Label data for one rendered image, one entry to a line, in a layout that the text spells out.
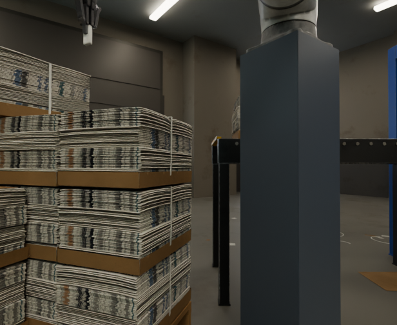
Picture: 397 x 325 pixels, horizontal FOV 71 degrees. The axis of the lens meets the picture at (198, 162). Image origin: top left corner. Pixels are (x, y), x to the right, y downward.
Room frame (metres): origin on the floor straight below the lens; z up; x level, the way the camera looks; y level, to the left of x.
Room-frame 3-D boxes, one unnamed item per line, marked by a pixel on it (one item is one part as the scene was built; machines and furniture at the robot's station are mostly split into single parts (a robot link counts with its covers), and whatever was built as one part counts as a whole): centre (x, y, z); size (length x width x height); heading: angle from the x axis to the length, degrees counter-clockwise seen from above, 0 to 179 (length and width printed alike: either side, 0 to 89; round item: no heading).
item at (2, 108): (1.14, 0.69, 0.86); 0.38 x 0.29 x 0.04; 149
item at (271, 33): (0.82, -0.28, 1.03); 0.22 x 0.18 x 0.06; 126
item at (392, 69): (2.05, -1.48, 0.78); 0.09 x 0.09 x 1.55; 0
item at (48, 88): (1.13, 0.70, 0.95); 0.38 x 0.29 x 0.23; 149
